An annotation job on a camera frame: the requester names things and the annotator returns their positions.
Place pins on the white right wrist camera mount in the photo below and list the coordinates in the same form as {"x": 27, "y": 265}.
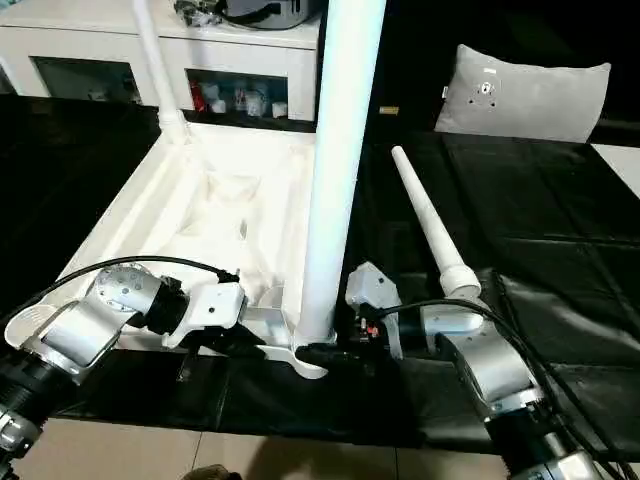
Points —
{"x": 370, "y": 287}

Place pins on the white glass-door cabinet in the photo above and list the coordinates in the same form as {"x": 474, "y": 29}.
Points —
{"x": 100, "y": 45}

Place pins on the black table mat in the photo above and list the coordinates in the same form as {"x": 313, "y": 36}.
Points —
{"x": 550, "y": 225}

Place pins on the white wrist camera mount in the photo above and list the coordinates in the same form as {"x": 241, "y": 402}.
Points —
{"x": 215, "y": 305}
{"x": 370, "y": 287}

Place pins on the grey pillow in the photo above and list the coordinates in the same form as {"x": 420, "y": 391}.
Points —
{"x": 525, "y": 95}

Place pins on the white plastic table leg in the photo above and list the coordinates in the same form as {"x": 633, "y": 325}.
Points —
{"x": 340, "y": 150}
{"x": 425, "y": 215}
{"x": 157, "y": 65}

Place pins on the small brown tag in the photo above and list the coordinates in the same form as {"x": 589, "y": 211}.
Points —
{"x": 388, "y": 110}

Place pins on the grey pot on cabinet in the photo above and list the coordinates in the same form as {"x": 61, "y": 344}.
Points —
{"x": 270, "y": 12}

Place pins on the white plastic table top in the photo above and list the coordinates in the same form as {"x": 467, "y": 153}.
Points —
{"x": 225, "y": 200}

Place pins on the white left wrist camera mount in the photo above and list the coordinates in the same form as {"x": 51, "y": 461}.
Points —
{"x": 215, "y": 305}

